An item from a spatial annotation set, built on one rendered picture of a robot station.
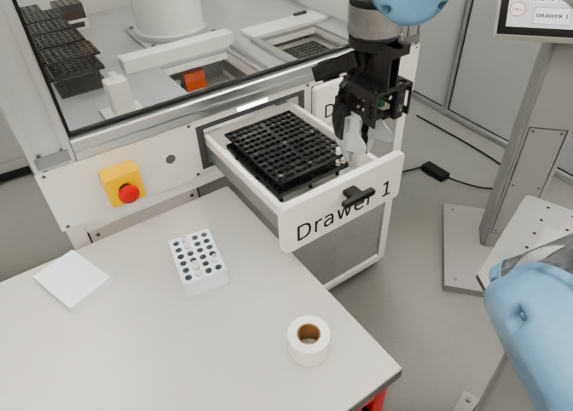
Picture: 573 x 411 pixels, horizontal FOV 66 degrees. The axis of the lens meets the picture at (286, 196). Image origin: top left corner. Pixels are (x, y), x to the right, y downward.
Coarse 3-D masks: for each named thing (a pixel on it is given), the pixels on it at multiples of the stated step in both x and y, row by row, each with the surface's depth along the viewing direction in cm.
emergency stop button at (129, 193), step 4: (124, 188) 86; (128, 188) 86; (132, 188) 87; (136, 188) 88; (120, 192) 86; (124, 192) 86; (128, 192) 87; (132, 192) 87; (136, 192) 88; (120, 196) 86; (124, 196) 87; (128, 196) 87; (132, 196) 87; (136, 196) 88; (124, 200) 87; (128, 200) 88; (132, 200) 88
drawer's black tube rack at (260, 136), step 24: (264, 120) 103; (288, 120) 103; (240, 144) 96; (264, 144) 95; (288, 144) 95; (312, 144) 95; (336, 144) 94; (264, 168) 89; (288, 168) 89; (336, 168) 93; (288, 192) 88
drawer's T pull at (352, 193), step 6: (354, 186) 82; (348, 192) 80; (354, 192) 80; (360, 192) 80; (366, 192) 80; (372, 192) 80; (348, 198) 80; (354, 198) 79; (360, 198) 79; (366, 198) 80; (342, 204) 78; (348, 204) 78; (354, 204) 79
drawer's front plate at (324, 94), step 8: (400, 64) 121; (336, 80) 112; (320, 88) 109; (328, 88) 110; (336, 88) 112; (312, 96) 111; (320, 96) 110; (328, 96) 112; (312, 104) 112; (320, 104) 112; (312, 112) 114; (320, 112) 113; (328, 112) 115; (352, 112) 120; (328, 120) 116
